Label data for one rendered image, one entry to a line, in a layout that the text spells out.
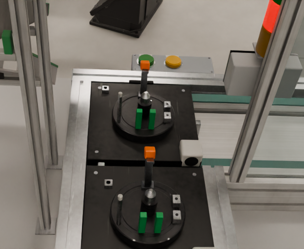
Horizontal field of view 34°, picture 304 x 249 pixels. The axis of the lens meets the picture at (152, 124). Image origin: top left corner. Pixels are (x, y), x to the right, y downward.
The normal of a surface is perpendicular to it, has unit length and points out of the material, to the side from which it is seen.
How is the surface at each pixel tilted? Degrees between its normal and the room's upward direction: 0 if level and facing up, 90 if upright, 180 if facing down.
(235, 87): 90
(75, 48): 0
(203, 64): 0
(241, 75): 90
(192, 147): 0
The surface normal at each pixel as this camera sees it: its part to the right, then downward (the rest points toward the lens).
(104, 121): 0.08, -0.69
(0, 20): 0.99, 0.15
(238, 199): 0.04, 0.72
